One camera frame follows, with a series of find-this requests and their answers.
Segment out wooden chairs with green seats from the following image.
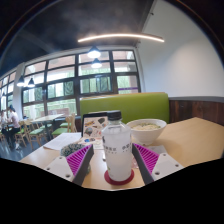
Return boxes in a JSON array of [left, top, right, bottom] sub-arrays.
[[14, 113, 78, 148]]

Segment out patterned ceramic mug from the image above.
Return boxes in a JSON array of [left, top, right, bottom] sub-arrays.
[[60, 143, 92, 175]]

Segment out grey napkin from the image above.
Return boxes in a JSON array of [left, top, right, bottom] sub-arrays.
[[147, 144, 168, 155]]

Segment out white paper booklet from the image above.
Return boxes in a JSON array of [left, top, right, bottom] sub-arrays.
[[43, 132, 83, 152]]

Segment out green upholstered bench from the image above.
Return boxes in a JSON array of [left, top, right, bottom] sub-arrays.
[[79, 92, 170, 125]]

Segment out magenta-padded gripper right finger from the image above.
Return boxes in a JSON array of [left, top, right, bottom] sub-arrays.
[[131, 143, 184, 185]]

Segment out black-framed picture stand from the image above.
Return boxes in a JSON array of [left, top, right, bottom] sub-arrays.
[[81, 111, 110, 139]]

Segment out white ceramic bowl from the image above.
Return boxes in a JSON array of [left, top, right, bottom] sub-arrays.
[[126, 118, 168, 146]]

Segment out clear plastic water bottle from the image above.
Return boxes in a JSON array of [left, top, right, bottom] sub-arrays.
[[101, 110, 133, 183]]

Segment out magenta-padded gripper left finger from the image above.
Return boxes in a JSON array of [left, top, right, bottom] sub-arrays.
[[44, 143, 96, 187]]

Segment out curved linear ceiling light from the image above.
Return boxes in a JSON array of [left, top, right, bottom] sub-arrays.
[[77, 32, 165, 44]]

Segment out large dark-framed multi-pane window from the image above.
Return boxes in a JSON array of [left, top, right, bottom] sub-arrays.
[[0, 49, 142, 121]]

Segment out person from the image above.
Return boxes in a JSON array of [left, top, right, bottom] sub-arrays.
[[0, 109, 8, 134], [7, 104, 22, 150]]

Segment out flat round red coaster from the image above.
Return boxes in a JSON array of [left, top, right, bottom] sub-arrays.
[[103, 169, 135, 186]]

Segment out dark pendant ceiling lamps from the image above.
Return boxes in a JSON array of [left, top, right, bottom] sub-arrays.
[[0, 45, 103, 96]]

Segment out light wooden dining table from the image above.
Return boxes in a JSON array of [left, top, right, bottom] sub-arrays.
[[31, 113, 65, 134]]

